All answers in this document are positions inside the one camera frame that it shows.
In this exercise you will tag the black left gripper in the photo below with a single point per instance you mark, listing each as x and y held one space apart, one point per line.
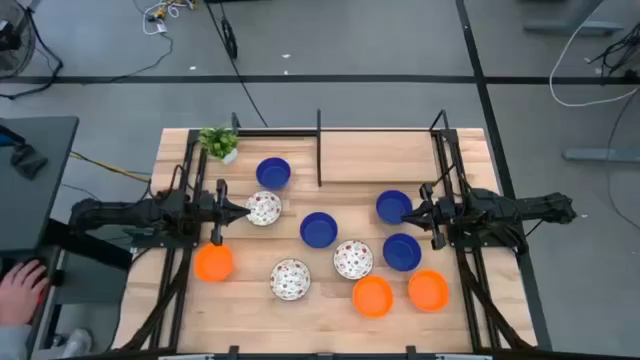
219 220

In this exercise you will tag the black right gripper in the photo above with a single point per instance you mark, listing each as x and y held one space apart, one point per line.
440 215

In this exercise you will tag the floral print mini bowl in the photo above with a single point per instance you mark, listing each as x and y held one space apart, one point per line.
290 279
263 208
353 259

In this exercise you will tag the blue mini bowl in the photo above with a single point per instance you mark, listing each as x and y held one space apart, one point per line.
402 252
392 206
318 230
273 173

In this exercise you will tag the orange mini bowl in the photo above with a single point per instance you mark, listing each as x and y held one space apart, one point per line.
214 262
428 290
372 296

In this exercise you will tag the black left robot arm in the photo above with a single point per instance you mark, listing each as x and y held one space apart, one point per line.
115 212

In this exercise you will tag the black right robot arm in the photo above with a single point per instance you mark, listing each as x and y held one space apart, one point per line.
525 207

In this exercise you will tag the small green potted plant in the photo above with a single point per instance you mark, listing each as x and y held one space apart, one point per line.
218 142

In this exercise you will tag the raised wooden shelf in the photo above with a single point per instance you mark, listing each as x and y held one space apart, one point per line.
377 157

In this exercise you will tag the black desk leg beam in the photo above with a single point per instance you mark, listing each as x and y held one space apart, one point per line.
90 245

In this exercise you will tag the grey desk foot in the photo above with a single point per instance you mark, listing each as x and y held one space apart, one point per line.
600 155
570 27

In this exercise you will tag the dark grey desk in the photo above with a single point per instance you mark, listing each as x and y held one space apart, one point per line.
35 200

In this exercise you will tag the person's shoe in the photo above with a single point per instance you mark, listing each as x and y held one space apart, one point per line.
77 342

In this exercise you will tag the person's hand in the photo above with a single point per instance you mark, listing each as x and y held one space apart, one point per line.
20 292

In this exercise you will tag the black floor fan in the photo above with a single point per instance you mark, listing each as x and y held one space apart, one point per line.
15 40

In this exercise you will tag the black metal table frame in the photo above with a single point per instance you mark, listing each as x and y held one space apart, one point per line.
275 133

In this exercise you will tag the black desk mount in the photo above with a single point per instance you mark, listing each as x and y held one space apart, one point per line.
27 160

